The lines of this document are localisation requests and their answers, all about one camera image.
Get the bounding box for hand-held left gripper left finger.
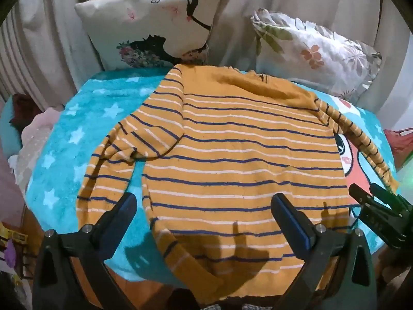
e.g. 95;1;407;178
32;192;138;310

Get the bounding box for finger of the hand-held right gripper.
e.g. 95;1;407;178
348;183;413;249
369;182;413;220

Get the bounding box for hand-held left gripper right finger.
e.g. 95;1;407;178
270;193;378;310

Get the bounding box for mustard striped knit sweater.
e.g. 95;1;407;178
76;64;401;301

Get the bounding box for red cloth bag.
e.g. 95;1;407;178
384;128;413;165

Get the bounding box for teal star blanket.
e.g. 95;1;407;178
25;69;399;289

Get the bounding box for pink dotted cloth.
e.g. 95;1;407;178
10;106;65;197

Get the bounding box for yellow purple toy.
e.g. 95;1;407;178
0;221;28;280

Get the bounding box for floral ruffled cushion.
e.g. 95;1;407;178
250;8;383;99

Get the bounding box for white cushion with figure print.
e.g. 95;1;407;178
74;0;225;71

